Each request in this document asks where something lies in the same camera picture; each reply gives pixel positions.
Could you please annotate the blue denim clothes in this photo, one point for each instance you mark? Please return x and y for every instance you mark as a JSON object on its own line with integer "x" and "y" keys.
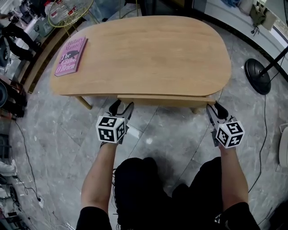
{"x": 230, "y": 3}

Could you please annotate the person's right forearm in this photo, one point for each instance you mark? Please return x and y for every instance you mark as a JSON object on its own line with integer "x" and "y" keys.
{"x": 234, "y": 177}

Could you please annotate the white tote bag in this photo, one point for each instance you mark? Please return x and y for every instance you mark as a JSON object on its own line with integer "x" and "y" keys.
{"x": 271, "y": 20}

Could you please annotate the pink book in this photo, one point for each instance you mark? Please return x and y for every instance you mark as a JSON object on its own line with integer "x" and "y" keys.
{"x": 70, "y": 56}

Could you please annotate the wooden coffee table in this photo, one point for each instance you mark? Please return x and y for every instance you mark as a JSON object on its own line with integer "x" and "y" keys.
{"x": 153, "y": 56}

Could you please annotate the white power strip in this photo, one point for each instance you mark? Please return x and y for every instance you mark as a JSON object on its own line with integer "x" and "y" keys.
{"x": 41, "y": 202}

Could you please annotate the black standing fan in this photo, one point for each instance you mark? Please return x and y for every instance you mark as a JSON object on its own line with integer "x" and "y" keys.
{"x": 258, "y": 76}

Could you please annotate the clear water jug red label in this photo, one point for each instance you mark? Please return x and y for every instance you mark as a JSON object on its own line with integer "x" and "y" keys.
{"x": 52, "y": 12}

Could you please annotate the round black device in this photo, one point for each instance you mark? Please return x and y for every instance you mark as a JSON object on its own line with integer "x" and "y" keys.
{"x": 2, "y": 94}

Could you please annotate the wooden table drawer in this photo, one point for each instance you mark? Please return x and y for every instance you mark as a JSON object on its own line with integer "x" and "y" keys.
{"x": 166, "y": 100}

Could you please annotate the person's left forearm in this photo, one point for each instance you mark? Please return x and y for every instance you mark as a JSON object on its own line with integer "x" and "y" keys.
{"x": 99, "y": 177}

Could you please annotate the pale green bucket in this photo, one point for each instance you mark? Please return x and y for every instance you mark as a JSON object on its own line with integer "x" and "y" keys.
{"x": 43, "y": 27}

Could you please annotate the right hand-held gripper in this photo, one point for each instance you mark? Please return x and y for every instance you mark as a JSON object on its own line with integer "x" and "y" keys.
{"x": 230, "y": 134}

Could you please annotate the white window bench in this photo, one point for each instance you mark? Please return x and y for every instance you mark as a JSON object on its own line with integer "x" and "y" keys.
{"x": 225, "y": 15}

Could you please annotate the person's black clothing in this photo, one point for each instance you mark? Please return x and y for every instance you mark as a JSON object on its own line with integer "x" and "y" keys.
{"x": 139, "y": 191}

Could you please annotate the round white tub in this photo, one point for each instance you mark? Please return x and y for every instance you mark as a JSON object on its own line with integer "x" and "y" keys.
{"x": 284, "y": 146}

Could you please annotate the beige bag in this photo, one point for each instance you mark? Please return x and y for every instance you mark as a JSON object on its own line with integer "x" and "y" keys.
{"x": 245, "y": 5}

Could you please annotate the olive green bag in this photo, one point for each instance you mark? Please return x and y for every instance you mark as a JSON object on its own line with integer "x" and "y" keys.
{"x": 258, "y": 14}

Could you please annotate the wooden step platform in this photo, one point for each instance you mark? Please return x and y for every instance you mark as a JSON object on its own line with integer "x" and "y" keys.
{"x": 42, "y": 58}

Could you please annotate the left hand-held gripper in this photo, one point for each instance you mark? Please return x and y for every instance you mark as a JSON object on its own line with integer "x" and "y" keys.
{"x": 110, "y": 130}

